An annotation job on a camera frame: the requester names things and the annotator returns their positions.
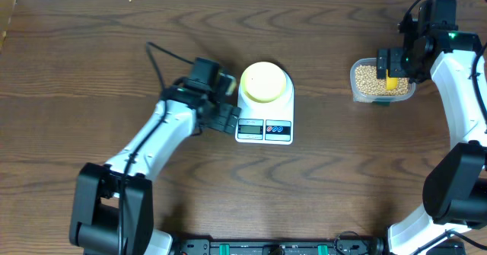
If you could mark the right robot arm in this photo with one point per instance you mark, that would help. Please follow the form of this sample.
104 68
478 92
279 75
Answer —
453 194

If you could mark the soybeans in container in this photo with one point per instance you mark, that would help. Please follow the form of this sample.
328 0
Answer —
368 83

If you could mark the clear plastic container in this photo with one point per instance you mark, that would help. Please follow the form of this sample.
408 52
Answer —
363 98

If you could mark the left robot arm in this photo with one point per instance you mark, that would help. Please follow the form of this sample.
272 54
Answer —
113 203

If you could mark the white digital kitchen scale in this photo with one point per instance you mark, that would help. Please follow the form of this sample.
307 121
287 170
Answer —
267 123

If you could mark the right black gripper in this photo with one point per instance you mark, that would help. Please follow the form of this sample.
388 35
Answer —
393 66

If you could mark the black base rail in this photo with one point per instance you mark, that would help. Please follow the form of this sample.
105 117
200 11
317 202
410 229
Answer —
347 247

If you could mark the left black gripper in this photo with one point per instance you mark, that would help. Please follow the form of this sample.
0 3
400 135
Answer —
221 123

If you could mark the yellow plastic bowl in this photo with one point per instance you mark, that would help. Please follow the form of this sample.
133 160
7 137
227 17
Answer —
263 82

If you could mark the yellow measuring scoop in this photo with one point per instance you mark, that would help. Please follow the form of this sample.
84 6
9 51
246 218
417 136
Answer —
391 83

